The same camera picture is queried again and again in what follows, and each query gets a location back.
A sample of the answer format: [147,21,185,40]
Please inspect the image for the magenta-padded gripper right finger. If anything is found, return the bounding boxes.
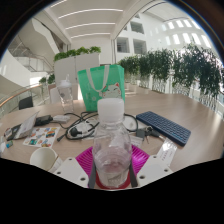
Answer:
[128,144,174,189]

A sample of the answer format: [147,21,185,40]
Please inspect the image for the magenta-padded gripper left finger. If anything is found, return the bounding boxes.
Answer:
[53,147,98,190]

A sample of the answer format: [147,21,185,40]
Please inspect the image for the clear plastic water bottle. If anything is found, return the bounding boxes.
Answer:
[92,98,133,188]

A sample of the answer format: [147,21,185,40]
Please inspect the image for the white paper card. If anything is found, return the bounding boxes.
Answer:
[155,137,179,167]

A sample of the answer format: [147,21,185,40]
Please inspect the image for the white grid-pattern mug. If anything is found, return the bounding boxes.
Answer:
[29,146,64,174]

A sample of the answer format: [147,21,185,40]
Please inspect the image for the bunch of keys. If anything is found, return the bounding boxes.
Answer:
[135,125,165,143]

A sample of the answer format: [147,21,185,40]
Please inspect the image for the dark blue keyboard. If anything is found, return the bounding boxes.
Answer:
[135,110,192,147]

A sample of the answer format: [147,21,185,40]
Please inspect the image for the colourful sticker sheet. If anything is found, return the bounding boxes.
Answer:
[22,126,61,149]

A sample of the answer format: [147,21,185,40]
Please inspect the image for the white power adapter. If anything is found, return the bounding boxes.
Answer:
[52,114,71,124]

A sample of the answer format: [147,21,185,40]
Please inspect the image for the black charger block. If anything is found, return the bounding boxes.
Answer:
[34,114,54,127]

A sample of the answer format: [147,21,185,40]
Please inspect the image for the clear bottle with white lid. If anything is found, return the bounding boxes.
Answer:
[56,74,75,114]

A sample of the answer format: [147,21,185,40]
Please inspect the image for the white chair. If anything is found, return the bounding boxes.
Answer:
[49,84,79,104]

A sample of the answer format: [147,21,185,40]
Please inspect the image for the black chair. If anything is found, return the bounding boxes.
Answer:
[18,95,34,111]

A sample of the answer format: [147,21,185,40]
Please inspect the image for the green tote bag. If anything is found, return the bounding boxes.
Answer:
[77,64,126,113]

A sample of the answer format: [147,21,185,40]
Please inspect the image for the glass railing with wooden handrail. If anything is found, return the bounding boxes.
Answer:
[0,83,44,111]

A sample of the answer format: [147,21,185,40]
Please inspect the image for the green potted plants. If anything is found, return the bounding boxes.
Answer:
[38,73,56,85]

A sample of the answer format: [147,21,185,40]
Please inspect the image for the white cabinet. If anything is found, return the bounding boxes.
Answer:
[53,53,101,86]

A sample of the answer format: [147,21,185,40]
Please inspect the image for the green plant hedge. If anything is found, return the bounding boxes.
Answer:
[118,43,224,101]

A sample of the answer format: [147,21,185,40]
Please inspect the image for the green plants atop cabinet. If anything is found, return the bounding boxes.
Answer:
[53,45,102,62]

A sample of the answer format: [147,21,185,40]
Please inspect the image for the ceiling light strips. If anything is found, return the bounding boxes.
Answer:
[49,0,124,39]

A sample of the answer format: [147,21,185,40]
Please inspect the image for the black cable tangle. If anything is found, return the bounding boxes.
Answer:
[56,111,139,142]

